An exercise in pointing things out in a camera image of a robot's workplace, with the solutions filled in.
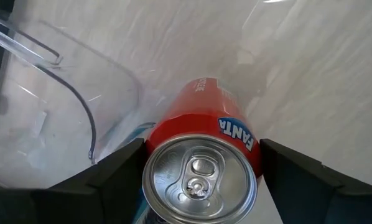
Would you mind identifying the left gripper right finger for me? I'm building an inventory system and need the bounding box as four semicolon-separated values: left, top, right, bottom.
260;138;372;224

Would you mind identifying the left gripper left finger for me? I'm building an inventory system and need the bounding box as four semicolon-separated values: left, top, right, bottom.
0;138;147;224

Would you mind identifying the red Fanta soda can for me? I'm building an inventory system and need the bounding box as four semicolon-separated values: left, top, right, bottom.
141;77;264;224

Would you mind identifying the clear plastic bin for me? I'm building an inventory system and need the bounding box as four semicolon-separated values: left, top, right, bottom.
0;15;145;190

